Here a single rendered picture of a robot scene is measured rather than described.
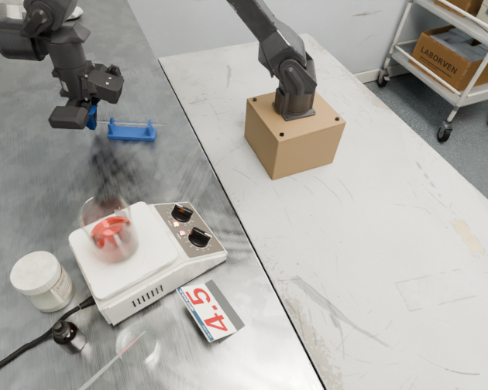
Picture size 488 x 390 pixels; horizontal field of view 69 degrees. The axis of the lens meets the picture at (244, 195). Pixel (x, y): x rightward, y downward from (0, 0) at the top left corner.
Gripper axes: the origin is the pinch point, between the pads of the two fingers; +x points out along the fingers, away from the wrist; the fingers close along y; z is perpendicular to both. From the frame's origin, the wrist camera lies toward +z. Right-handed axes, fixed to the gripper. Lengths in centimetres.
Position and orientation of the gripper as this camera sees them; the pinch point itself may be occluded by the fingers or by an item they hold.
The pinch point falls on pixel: (88, 115)
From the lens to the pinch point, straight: 81.9
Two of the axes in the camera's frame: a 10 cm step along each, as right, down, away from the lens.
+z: 10.0, 0.5, 0.3
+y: 0.2, -7.7, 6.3
